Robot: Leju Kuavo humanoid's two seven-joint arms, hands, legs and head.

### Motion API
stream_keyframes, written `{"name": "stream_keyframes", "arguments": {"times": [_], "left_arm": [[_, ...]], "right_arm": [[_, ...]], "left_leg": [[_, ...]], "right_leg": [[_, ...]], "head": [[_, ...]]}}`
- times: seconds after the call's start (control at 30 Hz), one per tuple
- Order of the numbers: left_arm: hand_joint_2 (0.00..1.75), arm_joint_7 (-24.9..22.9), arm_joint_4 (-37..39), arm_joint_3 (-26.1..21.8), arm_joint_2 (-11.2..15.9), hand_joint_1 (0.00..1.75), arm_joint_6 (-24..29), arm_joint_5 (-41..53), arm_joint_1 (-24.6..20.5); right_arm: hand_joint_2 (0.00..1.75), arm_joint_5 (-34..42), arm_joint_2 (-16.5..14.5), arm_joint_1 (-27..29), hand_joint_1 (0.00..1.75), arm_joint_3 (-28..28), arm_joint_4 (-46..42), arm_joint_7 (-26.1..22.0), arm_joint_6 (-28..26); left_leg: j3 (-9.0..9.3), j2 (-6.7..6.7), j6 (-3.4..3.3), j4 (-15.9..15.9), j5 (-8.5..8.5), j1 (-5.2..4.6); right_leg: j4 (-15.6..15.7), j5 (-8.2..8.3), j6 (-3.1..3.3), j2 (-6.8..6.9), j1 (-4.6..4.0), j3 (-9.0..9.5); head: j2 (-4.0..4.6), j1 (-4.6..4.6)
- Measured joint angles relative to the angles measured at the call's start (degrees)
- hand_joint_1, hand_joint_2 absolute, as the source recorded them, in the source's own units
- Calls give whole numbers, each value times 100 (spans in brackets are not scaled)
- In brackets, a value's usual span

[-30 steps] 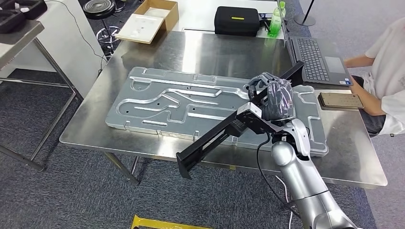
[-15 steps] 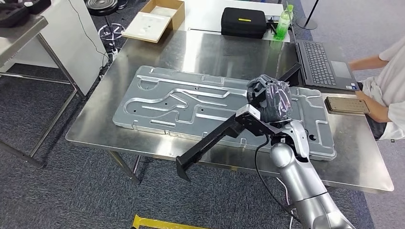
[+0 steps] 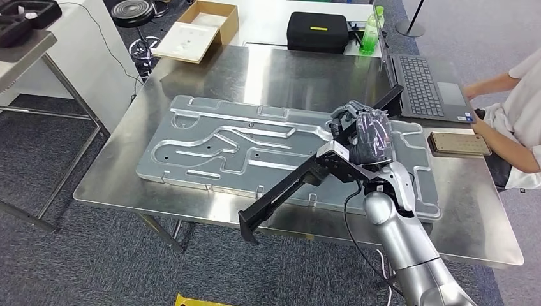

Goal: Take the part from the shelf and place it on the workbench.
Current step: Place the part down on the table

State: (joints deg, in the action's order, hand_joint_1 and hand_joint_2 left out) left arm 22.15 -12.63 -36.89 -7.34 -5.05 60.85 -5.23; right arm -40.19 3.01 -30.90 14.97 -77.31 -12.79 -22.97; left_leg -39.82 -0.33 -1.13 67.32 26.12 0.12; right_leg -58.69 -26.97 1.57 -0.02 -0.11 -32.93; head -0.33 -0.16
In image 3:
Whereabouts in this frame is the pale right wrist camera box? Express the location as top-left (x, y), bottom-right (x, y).
top-left (315, 140), bottom-right (352, 163)

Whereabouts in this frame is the white cabinet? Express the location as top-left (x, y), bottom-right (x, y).
top-left (0, 0), bottom-right (145, 134)

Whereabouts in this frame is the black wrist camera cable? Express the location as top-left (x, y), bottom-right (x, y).
top-left (343, 179), bottom-right (406, 298)

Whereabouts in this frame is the grey laptop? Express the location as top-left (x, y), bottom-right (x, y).
top-left (373, 2), bottom-right (477, 124)

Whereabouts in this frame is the white foam board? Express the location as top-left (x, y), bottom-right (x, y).
top-left (151, 22), bottom-right (221, 64)

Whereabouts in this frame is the green plastic bottle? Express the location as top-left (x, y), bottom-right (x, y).
top-left (360, 6), bottom-right (385, 55)

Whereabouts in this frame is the black stool with chrome base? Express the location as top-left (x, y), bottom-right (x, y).
top-left (110, 0), bottom-right (161, 71)

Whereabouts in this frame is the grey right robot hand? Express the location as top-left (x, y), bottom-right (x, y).
top-left (329, 100), bottom-right (394, 166)

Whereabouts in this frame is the grey metal fixture plate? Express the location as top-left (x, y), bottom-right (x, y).
top-left (135, 94), bottom-right (443, 223)

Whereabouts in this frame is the black zip carrying case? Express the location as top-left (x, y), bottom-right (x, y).
top-left (286, 11), bottom-right (350, 54)

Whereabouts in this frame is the white table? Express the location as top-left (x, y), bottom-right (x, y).
top-left (219, 0), bottom-right (383, 58)

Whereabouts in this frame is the black foam-lined case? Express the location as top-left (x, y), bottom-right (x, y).
top-left (0, 0), bottom-right (63, 48)

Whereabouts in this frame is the black pole with round base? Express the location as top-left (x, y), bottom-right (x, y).
top-left (396, 0), bottom-right (426, 38)

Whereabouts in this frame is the brown rectangular phone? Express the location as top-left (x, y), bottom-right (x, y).
top-left (427, 132), bottom-right (493, 158)

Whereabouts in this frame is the person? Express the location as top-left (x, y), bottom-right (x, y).
top-left (463, 46), bottom-right (541, 191)

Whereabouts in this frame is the black plastic plate bracket part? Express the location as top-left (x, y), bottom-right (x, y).
top-left (237, 84), bottom-right (404, 246)

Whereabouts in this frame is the white hanging cable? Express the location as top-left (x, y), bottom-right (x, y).
top-left (376, 249), bottom-right (394, 306)

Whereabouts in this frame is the thin black cabinet cable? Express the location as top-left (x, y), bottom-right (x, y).
top-left (59, 2), bottom-right (145, 102)

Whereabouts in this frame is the brown cardboard box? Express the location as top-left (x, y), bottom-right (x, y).
top-left (151, 0), bottom-right (240, 64)

